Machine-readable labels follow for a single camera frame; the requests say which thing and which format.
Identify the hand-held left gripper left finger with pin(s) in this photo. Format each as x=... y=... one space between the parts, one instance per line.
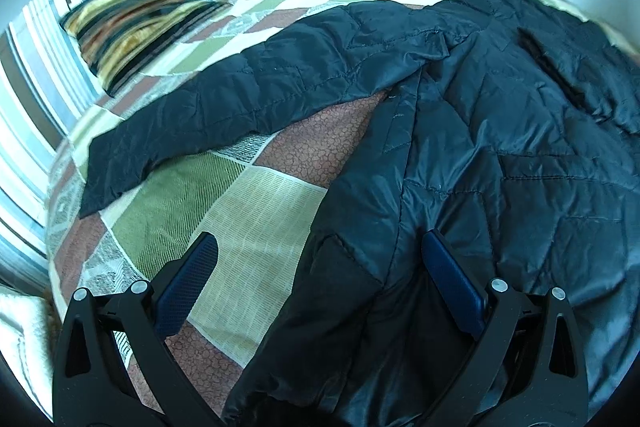
x=187 y=279

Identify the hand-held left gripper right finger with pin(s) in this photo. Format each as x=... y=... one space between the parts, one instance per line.
x=452 y=279

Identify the black quilted jacket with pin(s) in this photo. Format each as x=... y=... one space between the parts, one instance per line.
x=475 y=132

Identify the checkered patchwork bedspread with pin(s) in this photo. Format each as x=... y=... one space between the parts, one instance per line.
x=250 y=202

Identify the white knitted cloth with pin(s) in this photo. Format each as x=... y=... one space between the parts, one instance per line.
x=25 y=347

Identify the gold black striped cushion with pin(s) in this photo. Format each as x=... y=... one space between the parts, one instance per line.
x=130 y=19

